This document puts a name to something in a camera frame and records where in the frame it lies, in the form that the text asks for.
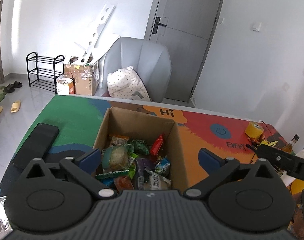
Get pale teal snack packet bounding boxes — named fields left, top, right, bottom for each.
left=101, top=144, right=133, bottom=172

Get white orange bucket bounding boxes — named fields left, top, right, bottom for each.
left=56, top=77, right=75, bottom=95

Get dark slippers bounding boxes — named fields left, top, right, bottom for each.
left=3, top=81, right=22, bottom=93

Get grey armchair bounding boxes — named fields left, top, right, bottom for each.
left=102, top=37, right=172, bottom=102

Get grey door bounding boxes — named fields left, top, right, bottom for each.
left=144, top=0, right=223, bottom=102

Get orange brown snack package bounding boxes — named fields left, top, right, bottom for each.
left=109, top=134, right=129, bottom=147

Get black shoe rack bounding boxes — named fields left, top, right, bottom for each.
left=26, top=52, right=64, bottom=94

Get blue green candy packet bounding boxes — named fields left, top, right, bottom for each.
left=154, top=157, right=171, bottom=177

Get white dotted pillow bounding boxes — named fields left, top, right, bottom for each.
left=107, top=66, right=151, bottom=101

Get brown cardboard box on floor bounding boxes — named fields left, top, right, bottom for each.
left=63, top=57, right=99, bottom=96

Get yellow slipper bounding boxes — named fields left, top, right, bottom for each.
left=10, top=100, right=21, bottom=113

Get brown glass bottle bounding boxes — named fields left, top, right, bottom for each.
left=282, top=134, right=300, bottom=154

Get yellow tape roll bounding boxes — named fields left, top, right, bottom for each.
left=245, top=121, right=264, bottom=139

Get black phone on green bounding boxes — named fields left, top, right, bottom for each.
left=12, top=122, right=60, bottom=170

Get black door handle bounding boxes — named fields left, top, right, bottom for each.
left=152, top=16, right=167, bottom=36

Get yellow plastic bag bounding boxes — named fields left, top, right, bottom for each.
left=289, top=179, right=304, bottom=195

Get white perforated board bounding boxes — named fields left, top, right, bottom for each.
left=69, top=2, right=115, bottom=66

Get dark green snack packet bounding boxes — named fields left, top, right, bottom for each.
left=130, top=139, right=150, bottom=155

